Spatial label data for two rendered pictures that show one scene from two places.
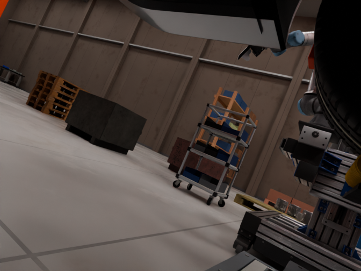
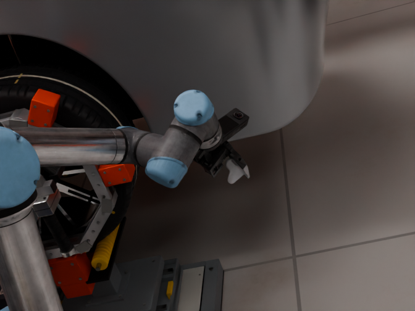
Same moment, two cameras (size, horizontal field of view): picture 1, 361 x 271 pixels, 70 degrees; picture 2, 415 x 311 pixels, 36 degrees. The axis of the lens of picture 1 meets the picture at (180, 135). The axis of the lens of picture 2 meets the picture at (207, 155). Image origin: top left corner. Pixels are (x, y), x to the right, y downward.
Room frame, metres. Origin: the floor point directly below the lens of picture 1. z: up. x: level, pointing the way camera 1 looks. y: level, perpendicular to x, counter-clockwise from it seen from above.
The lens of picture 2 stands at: (2.58, -0.57, 1.81)
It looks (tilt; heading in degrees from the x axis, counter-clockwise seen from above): 30 degrees down; 163
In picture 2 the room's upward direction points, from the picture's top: 20 degrees counter-clockwise
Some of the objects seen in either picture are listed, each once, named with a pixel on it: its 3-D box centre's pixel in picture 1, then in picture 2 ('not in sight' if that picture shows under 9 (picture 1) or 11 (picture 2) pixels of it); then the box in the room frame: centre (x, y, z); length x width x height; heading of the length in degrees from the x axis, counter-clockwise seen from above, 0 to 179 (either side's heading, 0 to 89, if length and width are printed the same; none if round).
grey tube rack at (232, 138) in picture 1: (215, 155); not in sight; (2.90, -0.45, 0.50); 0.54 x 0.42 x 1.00; 59
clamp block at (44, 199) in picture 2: not in sight; (46, 199); (0.92, -0.56, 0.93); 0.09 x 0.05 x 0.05; 149
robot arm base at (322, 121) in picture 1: (322, 123); not in sight; (1.50, -0.74, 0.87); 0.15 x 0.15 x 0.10
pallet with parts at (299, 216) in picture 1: (276, 208); not in sight; (4.16, -1.88, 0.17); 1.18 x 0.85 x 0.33; 61
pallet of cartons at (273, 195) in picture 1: (289, 205); not in sight; (7.30, -3.57, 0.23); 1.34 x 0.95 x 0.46; 60
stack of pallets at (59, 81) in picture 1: (64, 100); not in sight; (5.88, 2.72, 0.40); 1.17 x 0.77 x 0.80; 149
